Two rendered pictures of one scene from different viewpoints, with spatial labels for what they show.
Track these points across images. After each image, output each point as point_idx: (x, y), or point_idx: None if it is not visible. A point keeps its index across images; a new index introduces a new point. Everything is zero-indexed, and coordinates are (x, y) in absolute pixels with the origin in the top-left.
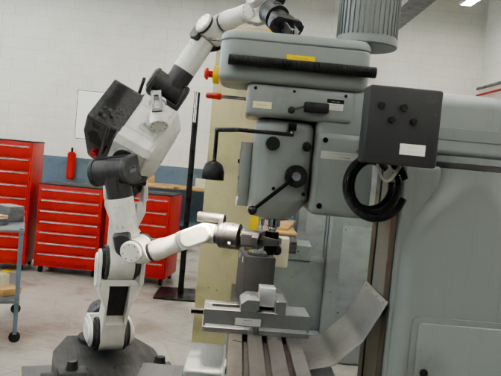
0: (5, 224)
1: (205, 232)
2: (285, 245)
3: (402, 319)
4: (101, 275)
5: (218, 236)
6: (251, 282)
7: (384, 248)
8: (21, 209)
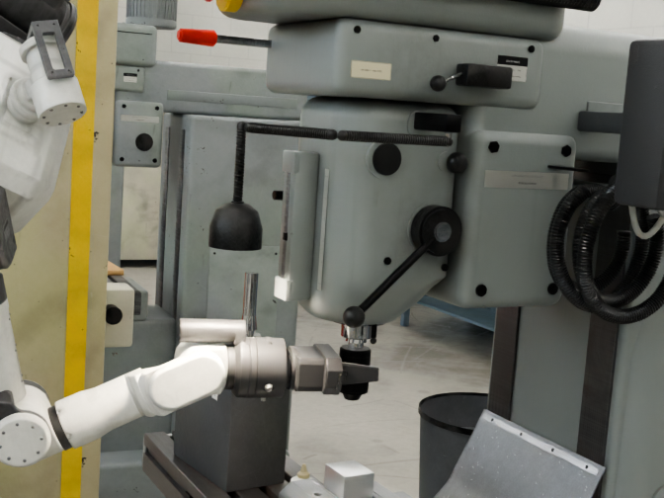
0: None
1: (215, 371)
2: (127, 302)
3: (636, 497)
4: None
5: (242, 374)
6: (245, 442)
7: (561, 354)
8: None
